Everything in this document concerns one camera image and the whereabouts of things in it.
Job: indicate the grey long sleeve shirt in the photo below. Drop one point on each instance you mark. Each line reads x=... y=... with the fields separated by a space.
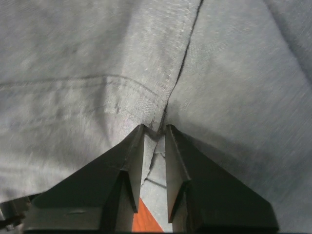
x=77 y=76

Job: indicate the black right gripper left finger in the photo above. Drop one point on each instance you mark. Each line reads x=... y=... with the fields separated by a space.
x=101 y=196

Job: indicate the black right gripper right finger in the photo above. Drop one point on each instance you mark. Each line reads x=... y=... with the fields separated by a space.
x=202 y=196

